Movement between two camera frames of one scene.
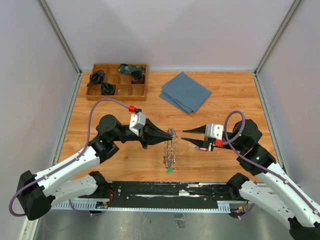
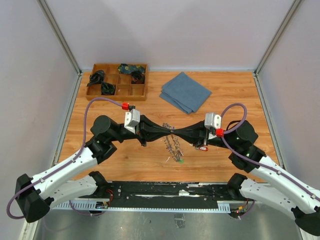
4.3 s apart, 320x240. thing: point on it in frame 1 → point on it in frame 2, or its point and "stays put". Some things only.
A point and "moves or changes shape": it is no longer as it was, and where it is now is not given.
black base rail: (208, 196) stays put
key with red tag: (198, 148) stays put
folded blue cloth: (185, 92) stays put
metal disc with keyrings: (170, 148) moves or changes shape
